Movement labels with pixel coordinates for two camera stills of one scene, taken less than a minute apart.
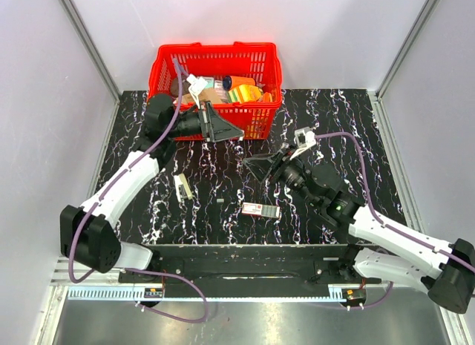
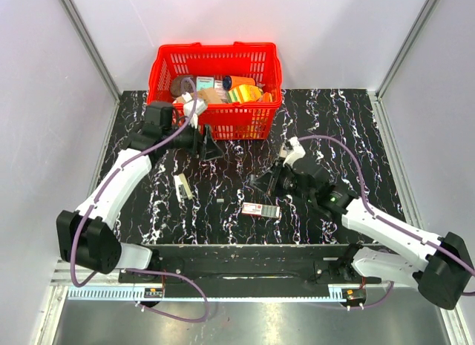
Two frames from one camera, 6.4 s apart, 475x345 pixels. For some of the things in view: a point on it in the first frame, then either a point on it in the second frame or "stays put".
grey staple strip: (271, 211) stays put
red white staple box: (251, 208) stays put
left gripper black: (218, 129) -> (209, 149)
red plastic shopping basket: (258, 61) stays put
